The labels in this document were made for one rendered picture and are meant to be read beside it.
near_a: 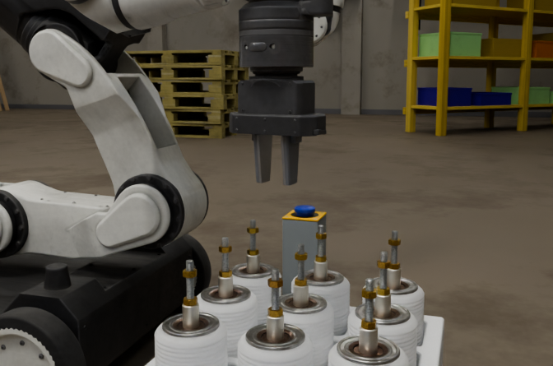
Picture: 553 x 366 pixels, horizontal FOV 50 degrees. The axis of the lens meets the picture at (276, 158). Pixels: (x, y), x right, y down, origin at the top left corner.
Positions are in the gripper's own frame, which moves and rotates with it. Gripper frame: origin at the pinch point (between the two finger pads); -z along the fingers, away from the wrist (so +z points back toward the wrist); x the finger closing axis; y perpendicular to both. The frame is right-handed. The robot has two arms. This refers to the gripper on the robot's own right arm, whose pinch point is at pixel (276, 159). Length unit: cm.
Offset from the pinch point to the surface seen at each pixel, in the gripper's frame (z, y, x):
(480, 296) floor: -48, 97, 8
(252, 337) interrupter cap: -22.6, -2.0, -2.4
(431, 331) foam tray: -30.0, 27.7, 12.6
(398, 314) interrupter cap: -22.7, 14.2, 11.4
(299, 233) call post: -19.5, 35.1, -14.7
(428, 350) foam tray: -30.0, 20.5, 14.0
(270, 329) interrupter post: -21.4, -1.2, -0.3
